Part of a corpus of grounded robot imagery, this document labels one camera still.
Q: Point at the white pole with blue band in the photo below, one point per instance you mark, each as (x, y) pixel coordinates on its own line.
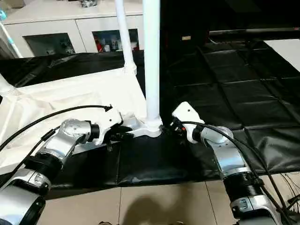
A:
(9, 40)

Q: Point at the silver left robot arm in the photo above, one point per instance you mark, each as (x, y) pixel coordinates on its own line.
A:
(51, 154)

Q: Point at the small yellow label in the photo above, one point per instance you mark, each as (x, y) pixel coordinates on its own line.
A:
(186, 37)

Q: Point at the white plastic table top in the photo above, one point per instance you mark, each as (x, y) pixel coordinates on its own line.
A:
(70, 93)

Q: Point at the white plastic table leg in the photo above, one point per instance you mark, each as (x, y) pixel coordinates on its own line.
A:
(152, 61)
(125, 33)
(6, 85)

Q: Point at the black plastic mat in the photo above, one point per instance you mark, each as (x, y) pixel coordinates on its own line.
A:
(243, 103)

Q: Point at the white glass-door cabinet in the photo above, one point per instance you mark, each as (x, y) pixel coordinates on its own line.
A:
(61, 16)

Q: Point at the grey crumpled object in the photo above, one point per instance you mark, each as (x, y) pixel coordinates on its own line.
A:
(88, 3)

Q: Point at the white flat board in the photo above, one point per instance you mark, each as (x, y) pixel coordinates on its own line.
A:
(286, 51)

